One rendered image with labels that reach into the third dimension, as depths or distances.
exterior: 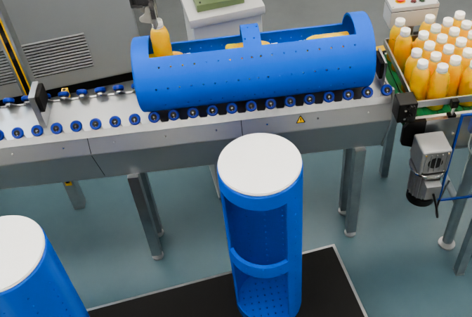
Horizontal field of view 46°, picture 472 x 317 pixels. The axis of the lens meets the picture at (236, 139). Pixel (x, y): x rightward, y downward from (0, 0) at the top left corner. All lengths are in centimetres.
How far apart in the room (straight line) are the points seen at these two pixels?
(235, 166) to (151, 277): 117
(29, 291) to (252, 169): 76
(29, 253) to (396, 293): 169
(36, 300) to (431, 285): 179
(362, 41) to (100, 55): 214
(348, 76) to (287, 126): 31
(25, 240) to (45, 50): 211
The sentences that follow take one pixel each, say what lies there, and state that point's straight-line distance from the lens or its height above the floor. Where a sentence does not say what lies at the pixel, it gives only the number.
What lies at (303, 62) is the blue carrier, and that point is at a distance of 203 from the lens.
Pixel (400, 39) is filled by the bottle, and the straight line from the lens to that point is 235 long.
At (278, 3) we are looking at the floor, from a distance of 459.
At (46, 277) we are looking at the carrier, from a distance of 182.
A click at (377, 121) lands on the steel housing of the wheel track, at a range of 229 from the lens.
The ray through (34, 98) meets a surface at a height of 108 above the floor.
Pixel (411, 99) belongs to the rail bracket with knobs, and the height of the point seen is 100.
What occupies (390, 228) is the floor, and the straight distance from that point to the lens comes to 299.
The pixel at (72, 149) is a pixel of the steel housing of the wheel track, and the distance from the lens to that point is 228.
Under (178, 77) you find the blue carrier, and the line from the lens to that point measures 202.
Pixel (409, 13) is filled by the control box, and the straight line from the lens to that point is 249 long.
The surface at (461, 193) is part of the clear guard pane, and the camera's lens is 257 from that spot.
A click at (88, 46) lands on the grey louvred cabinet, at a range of 375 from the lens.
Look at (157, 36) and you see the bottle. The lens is 203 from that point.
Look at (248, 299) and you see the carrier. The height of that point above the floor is 16.
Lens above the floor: 239
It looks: 45 degrees down
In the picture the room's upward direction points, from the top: 6 degrees counter-clockwise
